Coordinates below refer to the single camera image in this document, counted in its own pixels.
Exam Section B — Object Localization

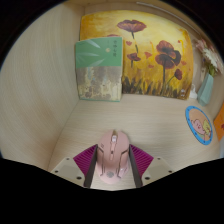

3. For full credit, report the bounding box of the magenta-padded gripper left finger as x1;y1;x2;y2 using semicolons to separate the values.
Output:
49;143;100;189

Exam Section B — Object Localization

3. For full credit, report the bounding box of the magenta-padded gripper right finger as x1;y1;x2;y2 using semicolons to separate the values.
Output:
128;143;175;189

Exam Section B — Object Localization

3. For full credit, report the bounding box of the pink computer mouse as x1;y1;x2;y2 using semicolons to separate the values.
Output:
96;129;131;185

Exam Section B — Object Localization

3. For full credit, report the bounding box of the round blue-rimmed cartoon mouse pad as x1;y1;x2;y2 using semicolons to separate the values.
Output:
184;105;214;146

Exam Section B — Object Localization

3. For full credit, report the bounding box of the pale teal vase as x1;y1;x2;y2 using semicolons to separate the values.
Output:
196;71;215;108

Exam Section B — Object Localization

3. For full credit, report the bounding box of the green and beige book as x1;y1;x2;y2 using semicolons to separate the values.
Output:
74;36;124;103

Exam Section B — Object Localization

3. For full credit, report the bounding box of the yellow poppy flower painting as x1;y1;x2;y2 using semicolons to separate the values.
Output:
79;10;195;100

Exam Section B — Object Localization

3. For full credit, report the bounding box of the pink and white flower bouquet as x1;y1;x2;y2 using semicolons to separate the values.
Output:
193;37;224;78

